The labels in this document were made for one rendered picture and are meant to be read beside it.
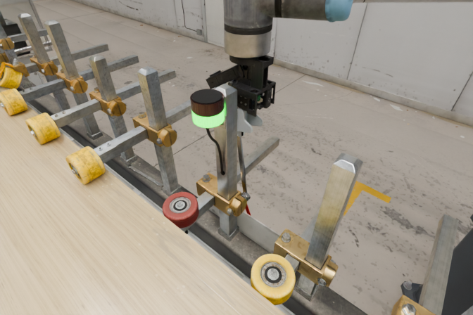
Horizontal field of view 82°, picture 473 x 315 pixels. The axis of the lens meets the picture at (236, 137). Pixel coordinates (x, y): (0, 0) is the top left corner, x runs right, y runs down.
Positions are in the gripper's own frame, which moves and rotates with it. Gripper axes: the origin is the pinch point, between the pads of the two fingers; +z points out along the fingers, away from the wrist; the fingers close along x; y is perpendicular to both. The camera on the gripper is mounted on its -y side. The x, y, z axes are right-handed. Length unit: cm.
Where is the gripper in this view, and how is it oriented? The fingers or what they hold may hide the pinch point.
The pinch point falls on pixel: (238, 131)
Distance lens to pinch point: 67.0
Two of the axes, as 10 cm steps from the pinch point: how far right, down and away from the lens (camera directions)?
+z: 0.0, 8.0, 6.0
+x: 6.3, -4.7, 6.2
